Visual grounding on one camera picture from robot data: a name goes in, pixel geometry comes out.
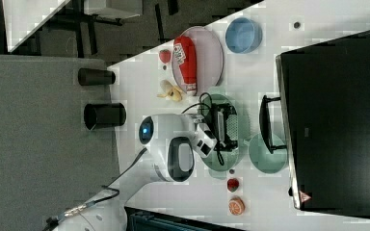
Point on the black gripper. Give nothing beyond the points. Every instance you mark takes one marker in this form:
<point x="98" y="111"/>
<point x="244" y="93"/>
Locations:
<point x="224" y="121"/>

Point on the green plastic strainer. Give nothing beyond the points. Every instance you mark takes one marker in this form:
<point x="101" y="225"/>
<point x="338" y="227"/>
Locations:
<point x="219" y="163"/>

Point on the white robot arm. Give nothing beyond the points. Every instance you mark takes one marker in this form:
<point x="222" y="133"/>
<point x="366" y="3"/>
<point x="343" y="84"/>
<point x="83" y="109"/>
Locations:
<point x="171" y="143"/>

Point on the green round plate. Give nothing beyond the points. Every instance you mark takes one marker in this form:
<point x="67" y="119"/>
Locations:
<point x="264" y="160"/>

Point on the red tomato toy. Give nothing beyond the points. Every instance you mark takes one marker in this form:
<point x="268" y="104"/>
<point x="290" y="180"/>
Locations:
<point x="232" y="184"/>

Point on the peeled banana toy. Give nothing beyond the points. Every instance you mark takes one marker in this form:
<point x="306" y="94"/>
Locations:
<point x="174" y="93"/>

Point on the pink plate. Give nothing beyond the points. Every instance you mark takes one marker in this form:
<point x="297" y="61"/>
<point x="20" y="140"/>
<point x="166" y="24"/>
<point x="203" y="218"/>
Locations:
<point x="210" y="59"/>

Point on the orange slice toy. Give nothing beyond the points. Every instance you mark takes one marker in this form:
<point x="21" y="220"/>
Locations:
<point x="236" y="206"/>

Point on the red ketchup bottle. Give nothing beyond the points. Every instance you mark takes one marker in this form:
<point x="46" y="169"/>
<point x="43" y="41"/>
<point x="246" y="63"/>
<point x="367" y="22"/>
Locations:
<point x="184" y="52"/>

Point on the red strawberry toy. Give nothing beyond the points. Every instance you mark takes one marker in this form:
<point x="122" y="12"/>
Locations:
<point x="165" y="56"/>

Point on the blue cup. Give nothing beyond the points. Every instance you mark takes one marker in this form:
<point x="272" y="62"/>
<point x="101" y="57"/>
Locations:
<point x="243" y="35"/>

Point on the black toaster oven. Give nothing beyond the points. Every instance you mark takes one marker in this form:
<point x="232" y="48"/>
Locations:
<point x="324" y="94"/>

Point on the large black cup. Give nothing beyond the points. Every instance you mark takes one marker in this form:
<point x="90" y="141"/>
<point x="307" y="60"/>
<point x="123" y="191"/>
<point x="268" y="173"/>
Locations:
<point x="98" y="116"/>

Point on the small black cup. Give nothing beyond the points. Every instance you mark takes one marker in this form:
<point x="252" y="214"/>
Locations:
<point x="95" y="77"/>

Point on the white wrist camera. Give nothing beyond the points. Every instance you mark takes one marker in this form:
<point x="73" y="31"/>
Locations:
<point x="205" y="140"/>

